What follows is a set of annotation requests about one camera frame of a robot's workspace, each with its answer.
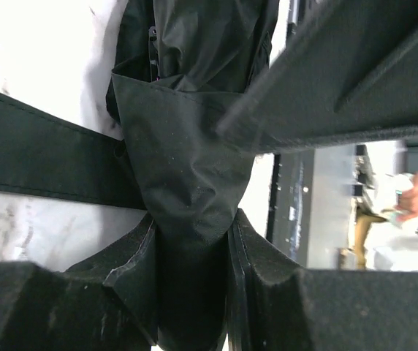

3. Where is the person in background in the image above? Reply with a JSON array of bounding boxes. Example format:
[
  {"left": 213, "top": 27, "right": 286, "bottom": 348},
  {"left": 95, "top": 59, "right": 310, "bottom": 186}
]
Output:
[{"left": 354, "top": 173, "right": 418, "bottom": 269}]

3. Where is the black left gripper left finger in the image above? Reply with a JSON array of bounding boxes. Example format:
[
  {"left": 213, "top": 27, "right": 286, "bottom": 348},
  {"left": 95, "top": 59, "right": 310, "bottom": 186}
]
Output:
[{"left": 0, "top": 216, "right": 157, "bottom": 350}]

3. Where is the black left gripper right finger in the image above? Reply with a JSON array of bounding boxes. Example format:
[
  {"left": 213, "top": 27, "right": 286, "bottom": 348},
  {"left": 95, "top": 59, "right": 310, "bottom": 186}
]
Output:
[{"left": 227, "top": 211, "right": 418, "bottom": 351}]

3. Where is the dark green folding umbrella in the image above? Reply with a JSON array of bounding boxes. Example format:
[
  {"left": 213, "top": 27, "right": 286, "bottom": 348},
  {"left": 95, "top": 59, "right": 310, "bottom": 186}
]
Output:
[{"left": 0, "top": 1, "right": 279, "bottom": 350}]

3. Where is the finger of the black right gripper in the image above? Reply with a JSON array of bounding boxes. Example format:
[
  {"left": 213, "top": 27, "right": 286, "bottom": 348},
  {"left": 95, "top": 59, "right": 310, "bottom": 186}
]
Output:
[{"left": 216, "top": 1, "right": 418, "bottom": 154}]

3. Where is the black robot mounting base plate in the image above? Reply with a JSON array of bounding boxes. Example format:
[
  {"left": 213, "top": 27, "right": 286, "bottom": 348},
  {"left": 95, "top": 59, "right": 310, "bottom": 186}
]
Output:
[{"left": 266, "top": 151, "right": 315, "bottom": 266}]

